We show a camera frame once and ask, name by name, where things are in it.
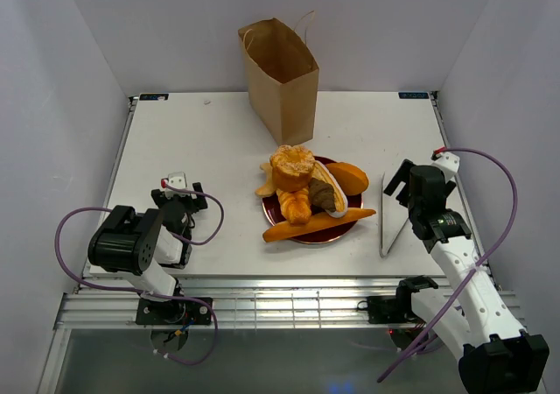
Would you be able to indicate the dark red round plate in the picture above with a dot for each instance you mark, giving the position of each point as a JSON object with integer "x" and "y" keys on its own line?
{"x": 312, "y": 195}

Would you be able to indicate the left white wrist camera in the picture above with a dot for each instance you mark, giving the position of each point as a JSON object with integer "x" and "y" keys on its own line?
{"x": 173, "y": 182}

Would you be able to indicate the left blue corner sticker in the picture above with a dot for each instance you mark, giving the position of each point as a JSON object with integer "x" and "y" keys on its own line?
{"x": 153, "y": 97}

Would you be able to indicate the metal kitchen tongs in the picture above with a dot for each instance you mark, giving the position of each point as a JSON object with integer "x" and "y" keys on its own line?
{"x": 393, "y": 218}

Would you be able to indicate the large sugared muffin bread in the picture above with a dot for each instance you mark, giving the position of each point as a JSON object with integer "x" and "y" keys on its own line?
{"x": 292, "y": 167}

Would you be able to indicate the aluminium rail frame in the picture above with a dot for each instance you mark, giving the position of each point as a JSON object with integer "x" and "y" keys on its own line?
{"x": 240, "y": 303}

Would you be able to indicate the right blue corner sticker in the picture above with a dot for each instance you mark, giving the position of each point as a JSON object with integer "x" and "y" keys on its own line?
{"x": 413, "y": 95}

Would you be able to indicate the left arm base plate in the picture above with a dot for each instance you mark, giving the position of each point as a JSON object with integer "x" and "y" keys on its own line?
{"x": 172, "y": 313}

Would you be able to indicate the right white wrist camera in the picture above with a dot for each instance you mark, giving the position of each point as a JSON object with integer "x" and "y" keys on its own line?
{"x": 447, "y": 162}

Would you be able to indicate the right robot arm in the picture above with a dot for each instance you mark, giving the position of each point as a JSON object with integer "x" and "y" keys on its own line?
{"x": 495, "y": 353}

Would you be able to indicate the oval orange bun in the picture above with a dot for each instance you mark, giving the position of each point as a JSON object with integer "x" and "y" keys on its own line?
{"x": 351, "y": 179}

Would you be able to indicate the small golden croissant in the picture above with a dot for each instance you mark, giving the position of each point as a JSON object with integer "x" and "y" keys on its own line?
{"x": 295, "y": 206}

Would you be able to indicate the blue corner sticker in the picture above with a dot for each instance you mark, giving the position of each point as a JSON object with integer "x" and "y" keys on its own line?
{"x": 153, "y": 97}
{"x": 413, "y": 95}

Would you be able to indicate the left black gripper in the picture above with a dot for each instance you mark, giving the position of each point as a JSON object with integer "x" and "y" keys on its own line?
{"x": 196, "y": 203}

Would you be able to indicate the chocolate croissant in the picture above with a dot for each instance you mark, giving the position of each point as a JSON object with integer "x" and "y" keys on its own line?
{"x": 321, "y": 195}

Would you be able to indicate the long baguette bread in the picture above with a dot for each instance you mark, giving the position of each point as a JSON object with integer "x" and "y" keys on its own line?
{"x": 321, "y": 228}

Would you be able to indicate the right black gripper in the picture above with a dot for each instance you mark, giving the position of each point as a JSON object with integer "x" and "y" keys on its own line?
{"x": 402, "y": 174}

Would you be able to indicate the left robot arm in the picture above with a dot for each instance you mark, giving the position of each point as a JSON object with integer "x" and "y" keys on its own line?
{"x": 142, "y": 247}

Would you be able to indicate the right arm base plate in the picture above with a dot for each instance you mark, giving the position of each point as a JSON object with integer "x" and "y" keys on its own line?
{"x": 386, "y": 310}

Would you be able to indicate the white iced long eclair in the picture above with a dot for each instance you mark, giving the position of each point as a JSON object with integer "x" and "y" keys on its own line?
{"x": 321, "y": 172}

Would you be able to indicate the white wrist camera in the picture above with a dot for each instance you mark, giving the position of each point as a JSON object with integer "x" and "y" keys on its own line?
{"x": 173, "y": 182}
{"x": 447, "y": 162}

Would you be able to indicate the pale crescent bread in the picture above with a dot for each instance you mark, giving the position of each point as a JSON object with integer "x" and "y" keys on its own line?
{"x": 268, "y": 188}

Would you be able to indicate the brown paper bag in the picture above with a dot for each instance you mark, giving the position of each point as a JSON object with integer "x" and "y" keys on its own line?
{"x": 283, "y": 79}

